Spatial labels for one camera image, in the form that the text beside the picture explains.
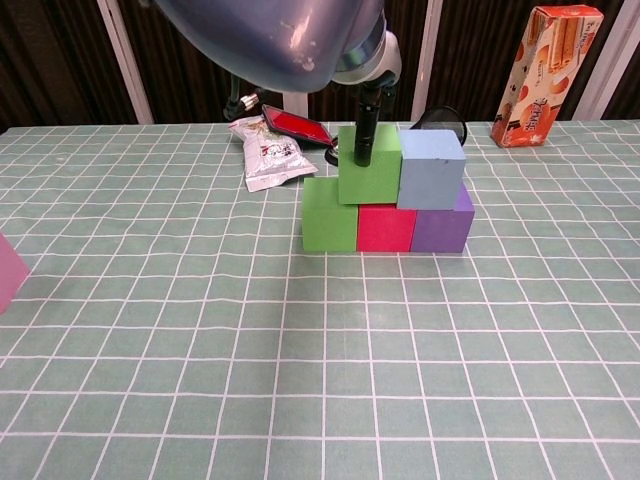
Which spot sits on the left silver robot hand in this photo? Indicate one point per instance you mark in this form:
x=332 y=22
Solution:
x=375 y=65

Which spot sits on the green foam cube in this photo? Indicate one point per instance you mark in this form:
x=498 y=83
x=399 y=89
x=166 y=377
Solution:
x=370 y=185
x=325 y=225

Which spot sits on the light blue foam cube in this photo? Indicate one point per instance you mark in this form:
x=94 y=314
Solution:
x=430 y=175

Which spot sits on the magenta foam cube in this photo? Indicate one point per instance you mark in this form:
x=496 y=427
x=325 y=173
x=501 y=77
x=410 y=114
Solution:
x=385 y=230

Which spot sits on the purple foam cube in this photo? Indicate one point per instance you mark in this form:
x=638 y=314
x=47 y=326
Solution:
x=440 y=230

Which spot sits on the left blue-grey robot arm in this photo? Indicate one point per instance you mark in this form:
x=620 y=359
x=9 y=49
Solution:
x=270 y=35

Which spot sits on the black mesh pen holder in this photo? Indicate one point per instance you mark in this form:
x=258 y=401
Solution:
x=442 y=117

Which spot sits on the silver call bell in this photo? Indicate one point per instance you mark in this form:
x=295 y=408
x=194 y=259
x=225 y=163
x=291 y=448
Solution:
x=332 y=152

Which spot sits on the red ink pad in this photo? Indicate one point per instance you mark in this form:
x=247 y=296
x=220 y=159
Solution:
x=297 y=125

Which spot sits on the white snack bag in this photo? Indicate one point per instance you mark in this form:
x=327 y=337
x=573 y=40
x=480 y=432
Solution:
x=270 y=160

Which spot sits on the orange biscuit box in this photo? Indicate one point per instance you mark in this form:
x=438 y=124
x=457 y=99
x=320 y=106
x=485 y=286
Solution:
x=545 y=75

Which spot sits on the dark pleated curtain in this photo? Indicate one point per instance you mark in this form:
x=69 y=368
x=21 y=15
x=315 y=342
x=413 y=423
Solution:
x=75 y=60

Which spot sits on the green checkered tablecloth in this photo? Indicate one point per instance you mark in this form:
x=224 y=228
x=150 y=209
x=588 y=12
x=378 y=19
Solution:
x=320 y=375

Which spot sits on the light pink foam cube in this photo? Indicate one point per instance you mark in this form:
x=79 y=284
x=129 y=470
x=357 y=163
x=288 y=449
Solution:
x=10 y=275

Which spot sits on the white frame post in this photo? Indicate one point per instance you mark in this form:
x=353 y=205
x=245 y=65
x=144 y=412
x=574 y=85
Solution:
x=612 y=60
x=295 y=102
x=427 y=60
x=125 y=60

